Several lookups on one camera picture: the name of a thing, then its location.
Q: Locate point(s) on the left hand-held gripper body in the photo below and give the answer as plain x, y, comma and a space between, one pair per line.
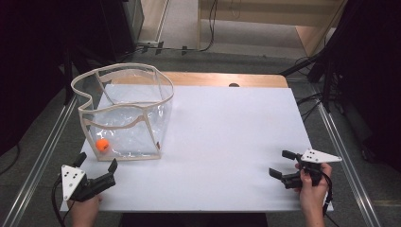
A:
80, 186

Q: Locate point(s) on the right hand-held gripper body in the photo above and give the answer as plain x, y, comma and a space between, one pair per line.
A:
320, 156

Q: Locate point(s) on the orange ball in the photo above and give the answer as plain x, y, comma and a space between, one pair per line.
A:
102, 144

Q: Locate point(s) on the clear plastic bag beige trim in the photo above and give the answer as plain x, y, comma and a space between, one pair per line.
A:
126, 126

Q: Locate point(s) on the person's left hand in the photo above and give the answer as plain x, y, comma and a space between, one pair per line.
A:
85, 208

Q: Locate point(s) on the person's right hand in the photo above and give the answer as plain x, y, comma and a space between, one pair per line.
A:
313, 197

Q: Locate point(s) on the white board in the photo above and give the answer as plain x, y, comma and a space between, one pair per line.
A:
214, 164

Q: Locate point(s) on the black metal stand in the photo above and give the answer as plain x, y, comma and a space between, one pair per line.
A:
67, 75

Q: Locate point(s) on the black tripod stand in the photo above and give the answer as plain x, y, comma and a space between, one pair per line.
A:
318, 67

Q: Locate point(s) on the person's dark clothing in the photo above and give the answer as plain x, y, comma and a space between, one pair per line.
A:
192, 220

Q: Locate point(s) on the black curtain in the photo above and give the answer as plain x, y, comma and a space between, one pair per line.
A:
28, 63
375, 72

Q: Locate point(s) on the wooden table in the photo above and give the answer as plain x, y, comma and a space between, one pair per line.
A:
220, 79

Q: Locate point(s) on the light wooden shelf unit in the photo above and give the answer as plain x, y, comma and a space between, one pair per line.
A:
271, 12

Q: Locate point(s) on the metal floor rail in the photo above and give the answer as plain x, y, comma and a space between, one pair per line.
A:
350, 176
38, 160

